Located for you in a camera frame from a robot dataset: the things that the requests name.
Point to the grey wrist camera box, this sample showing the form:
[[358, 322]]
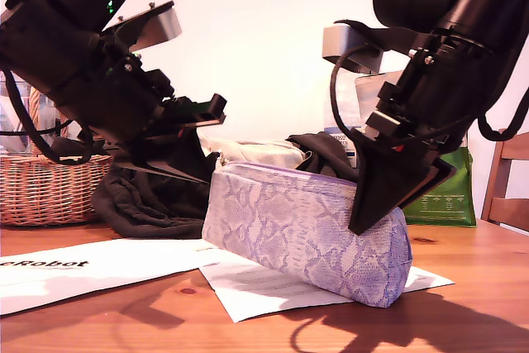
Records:
[[336, 45], [163, 28]]

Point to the purple snakeskin zip bag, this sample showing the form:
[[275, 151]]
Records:
[[297, 237]]

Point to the clear plastic container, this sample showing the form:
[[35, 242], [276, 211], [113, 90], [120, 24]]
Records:
[[12, 144]]

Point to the woven wicker basket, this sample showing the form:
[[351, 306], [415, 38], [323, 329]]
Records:
[[49, 192]]

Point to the white paper sheet bold print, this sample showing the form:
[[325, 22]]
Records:
[[103, 274]]

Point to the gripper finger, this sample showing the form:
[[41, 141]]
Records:
[[384, 183], [442, 173], [165, 171], [182, 154]]

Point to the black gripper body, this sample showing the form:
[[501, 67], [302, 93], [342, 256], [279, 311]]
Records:
[[446, 96], [124, 96]]

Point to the large clear water bottle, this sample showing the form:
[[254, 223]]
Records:
[[349, 101]]

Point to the white paper sheet fine print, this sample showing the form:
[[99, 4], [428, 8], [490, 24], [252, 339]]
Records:
[[256, 299]]

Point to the wooden chair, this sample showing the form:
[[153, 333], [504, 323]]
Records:
[[500, 208]]

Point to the silver green pet food bag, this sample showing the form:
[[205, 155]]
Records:
[[446, 212]]

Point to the dark brown beige garment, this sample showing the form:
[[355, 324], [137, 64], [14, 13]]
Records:
[[144, 208]]

